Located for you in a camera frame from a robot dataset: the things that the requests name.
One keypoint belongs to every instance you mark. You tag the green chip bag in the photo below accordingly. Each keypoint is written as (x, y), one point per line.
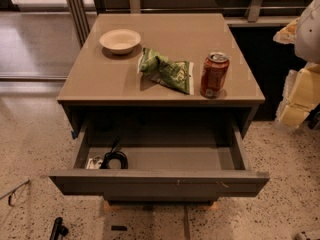
(161, 70)

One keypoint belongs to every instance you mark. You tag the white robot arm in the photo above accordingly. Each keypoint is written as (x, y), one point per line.
(307, 41)

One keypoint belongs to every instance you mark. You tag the white paper bowl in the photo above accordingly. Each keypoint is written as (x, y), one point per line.
(120, 41)

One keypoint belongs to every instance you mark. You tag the black object on floor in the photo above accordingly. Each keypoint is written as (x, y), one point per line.
(58, 229)

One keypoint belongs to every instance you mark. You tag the orange soda can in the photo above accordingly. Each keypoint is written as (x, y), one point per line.
(214, 74)

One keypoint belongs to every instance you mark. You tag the small white packet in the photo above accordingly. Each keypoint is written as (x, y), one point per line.
(94, 163)

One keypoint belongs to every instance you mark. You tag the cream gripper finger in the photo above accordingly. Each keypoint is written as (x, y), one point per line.
(301, 95)
(287, 34)

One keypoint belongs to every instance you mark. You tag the dark object right floor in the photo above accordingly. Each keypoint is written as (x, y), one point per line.
(314, 123)

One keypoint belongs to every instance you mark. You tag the grey drawer cabinet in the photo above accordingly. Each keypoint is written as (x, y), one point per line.
(100, 78)

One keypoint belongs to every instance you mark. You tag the grey top drawer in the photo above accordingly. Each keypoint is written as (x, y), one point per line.
(161, 163)

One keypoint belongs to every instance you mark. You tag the metal window frame post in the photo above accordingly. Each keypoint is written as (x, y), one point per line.
(77, 11)

